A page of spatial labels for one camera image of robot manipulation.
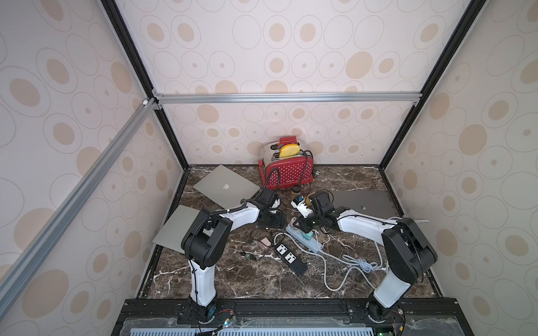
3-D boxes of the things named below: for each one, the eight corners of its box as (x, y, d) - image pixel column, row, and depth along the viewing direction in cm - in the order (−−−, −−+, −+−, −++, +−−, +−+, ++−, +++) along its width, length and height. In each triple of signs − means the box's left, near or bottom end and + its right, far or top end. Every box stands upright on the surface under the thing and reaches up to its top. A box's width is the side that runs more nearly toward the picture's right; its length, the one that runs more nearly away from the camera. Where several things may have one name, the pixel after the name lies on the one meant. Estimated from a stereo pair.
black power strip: (272, 250, 90) (272, 247, 88) (278, 243, 92) (278, 240, 90) (301, 276, 83) (302, 274, 81) (307, 268, 85) (308, 266, 83)
